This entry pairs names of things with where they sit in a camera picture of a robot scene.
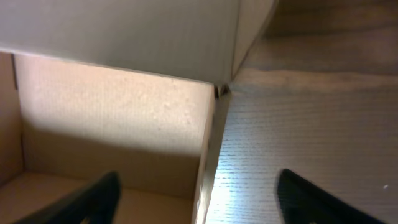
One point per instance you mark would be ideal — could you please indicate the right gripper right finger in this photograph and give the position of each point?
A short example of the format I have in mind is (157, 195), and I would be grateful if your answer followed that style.
(301, 201)

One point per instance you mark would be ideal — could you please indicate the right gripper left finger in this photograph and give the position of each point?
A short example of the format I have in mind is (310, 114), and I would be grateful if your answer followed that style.
(95, 202)

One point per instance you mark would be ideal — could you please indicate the brown cardboard box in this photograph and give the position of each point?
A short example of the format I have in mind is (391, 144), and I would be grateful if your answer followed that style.
(136, 87)

